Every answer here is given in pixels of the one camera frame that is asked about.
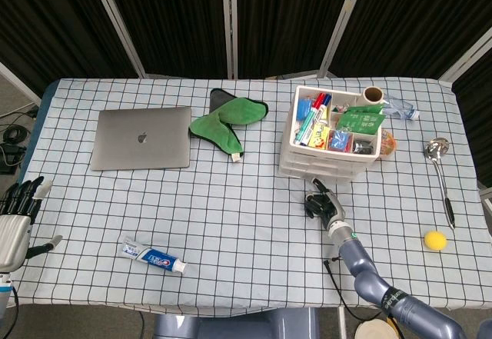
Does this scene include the metal ladle black handle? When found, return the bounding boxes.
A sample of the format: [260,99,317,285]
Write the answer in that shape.
[423,137,457,230]

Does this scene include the orange jelly cup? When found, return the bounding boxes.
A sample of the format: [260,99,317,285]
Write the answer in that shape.
[378,128,398,160]

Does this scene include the blue snack packet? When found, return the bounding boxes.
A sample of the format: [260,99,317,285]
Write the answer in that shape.
[327,130,354,152]

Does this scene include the grey closed laptop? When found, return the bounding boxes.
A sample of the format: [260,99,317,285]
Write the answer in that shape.
[89,106,193,172]

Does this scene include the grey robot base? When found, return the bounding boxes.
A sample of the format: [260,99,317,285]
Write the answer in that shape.
[153,307,321,339]

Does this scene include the white desk organizer with items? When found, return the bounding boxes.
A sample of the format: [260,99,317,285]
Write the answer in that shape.
[278,85,387,184]

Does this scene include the green microfiber cloth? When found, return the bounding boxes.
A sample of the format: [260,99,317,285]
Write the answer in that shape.
[188,88,269,164]

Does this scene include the black folding screen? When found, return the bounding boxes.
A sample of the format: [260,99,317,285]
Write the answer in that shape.
[0,0,492,186]

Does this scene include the blue capped marker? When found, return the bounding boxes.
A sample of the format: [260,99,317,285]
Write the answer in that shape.
[320,93,333,120]

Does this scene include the blue white toothpaste tube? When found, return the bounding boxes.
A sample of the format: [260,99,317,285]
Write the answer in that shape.
[121,237,188,277]

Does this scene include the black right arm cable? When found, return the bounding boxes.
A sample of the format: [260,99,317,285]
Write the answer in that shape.
[323,255,386,321]

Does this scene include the black floor cables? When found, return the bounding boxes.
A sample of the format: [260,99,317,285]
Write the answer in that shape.
[0,111,40,175]

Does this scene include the green whiteboard marker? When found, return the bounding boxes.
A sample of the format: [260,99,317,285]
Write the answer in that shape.
[294,108,323,147]

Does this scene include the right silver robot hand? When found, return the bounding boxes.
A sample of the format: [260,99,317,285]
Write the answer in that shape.
[304,178,346,233]

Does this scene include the black binder clips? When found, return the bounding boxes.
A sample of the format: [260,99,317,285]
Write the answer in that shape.
[353,140,375,156]

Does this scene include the white round disc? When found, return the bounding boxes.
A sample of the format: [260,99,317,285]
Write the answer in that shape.
[354,317,399,339]

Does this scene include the blue checkered tablecloth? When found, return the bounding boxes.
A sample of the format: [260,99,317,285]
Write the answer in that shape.
[7,77,492,319]

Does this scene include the blue plastic packet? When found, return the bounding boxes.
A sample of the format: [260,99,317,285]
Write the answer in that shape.
[297,98,313,120]

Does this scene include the yellow foam ball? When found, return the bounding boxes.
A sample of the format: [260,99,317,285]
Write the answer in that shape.
[423,230,448,252]

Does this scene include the yellow cartoon snack packet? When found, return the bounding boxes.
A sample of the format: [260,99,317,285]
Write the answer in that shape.
[307,124,332,151]

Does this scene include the clear plastic water bottle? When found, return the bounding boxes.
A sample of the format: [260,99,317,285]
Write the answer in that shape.
[382,94,421,122]

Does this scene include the green sachet packets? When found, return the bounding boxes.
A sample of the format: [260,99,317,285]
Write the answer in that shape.
[335,105,387,137]

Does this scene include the clear drawer with handle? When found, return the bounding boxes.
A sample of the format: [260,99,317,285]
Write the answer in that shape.
[279,166,371,184]

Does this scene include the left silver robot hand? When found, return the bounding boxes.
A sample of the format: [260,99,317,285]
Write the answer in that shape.
[0,175,64,273]

